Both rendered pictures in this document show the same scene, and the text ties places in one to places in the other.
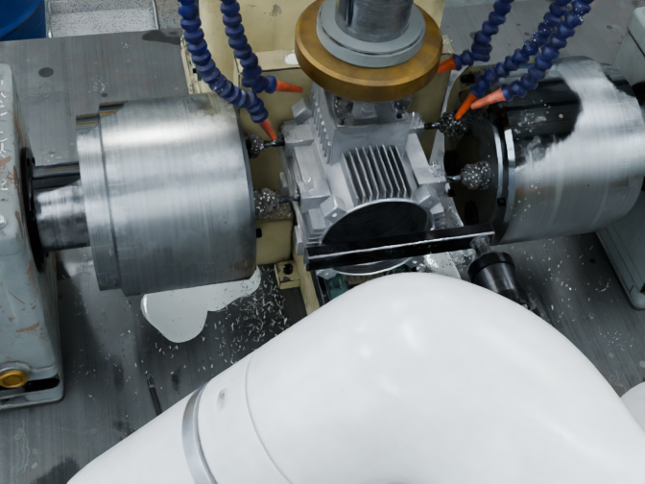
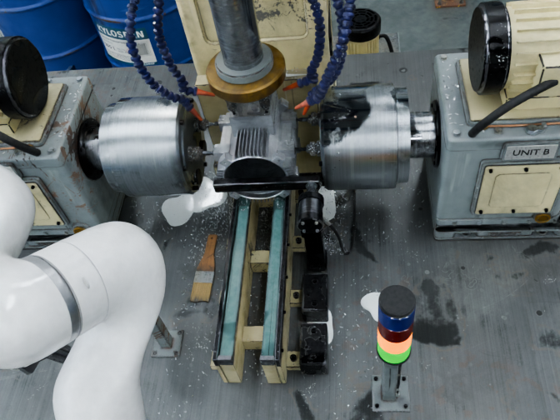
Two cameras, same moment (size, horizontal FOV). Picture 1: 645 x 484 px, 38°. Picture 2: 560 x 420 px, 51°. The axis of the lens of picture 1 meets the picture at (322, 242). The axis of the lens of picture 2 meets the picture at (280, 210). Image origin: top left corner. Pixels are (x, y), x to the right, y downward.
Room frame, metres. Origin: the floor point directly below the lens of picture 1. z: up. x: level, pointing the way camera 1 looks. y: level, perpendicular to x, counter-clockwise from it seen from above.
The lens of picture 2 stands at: (-0.01, -0.58, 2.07)
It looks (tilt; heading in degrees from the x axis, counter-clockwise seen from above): 52 degrees down; 31
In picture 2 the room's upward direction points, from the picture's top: 11 degrees counter-clockwise
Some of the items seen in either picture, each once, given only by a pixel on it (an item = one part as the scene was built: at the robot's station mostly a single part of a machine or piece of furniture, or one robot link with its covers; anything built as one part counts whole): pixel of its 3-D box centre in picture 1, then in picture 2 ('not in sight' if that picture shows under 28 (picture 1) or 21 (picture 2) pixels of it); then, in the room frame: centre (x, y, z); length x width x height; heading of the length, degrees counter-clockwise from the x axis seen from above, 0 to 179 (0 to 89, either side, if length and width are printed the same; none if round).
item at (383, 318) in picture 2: not in sight; (396, 309); (0.45, -0.49, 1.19); 0.06 x 0.06 x 0.04
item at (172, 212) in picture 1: (131, 198); (137, 147); (0.77, 0.25, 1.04); 0.37 x 0.25 x 0.25; 108
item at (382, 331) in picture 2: not in sight; (395, 321); (0.45, -0.49, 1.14); 0.06 x 0.06 x 0.04
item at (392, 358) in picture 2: not in sight; (393, 343); (0.45, -0.49, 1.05); 0.06 x 0.06 x 0.04
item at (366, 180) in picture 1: (358, 183); (258, 148); (0.87, -0.04, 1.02); 0.20 x 0.19 x 0.19; 18
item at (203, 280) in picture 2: not in sight; (206, 267); (0.61, 0.04, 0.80); 0.21 x 0.05 x 0.01; 15
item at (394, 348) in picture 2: not in sight; (394, 332); (0.45, -0.49, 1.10); 0.06 x 0.06 x 0.04
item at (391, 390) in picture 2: not in sight; (392, 353); (0.45, -0.49, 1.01); 0.08 x 0.08 x 0.42; 18
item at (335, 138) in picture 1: (358, 113); (254, 109); (0.90, -0.03, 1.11); 0.12 x 0.11 x 0.07; 18
